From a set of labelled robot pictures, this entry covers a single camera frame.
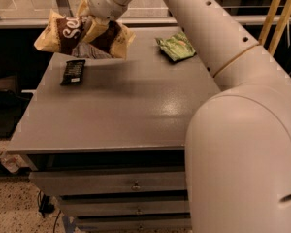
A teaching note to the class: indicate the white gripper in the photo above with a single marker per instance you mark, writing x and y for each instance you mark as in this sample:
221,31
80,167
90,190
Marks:
99,4

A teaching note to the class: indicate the brown sea salt chip bag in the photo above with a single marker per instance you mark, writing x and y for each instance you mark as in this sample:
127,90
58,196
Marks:
64,35

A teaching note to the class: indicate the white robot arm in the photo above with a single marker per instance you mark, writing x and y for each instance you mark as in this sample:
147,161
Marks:
238,144

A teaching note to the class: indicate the black rxbar chocolate bar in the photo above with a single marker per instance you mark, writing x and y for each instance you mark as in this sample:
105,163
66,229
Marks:
73,72

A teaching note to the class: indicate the green chip bag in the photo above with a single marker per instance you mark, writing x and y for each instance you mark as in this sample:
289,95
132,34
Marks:
177,47

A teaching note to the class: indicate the grey drawer cabinet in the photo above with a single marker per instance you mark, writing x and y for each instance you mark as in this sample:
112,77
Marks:
110,149

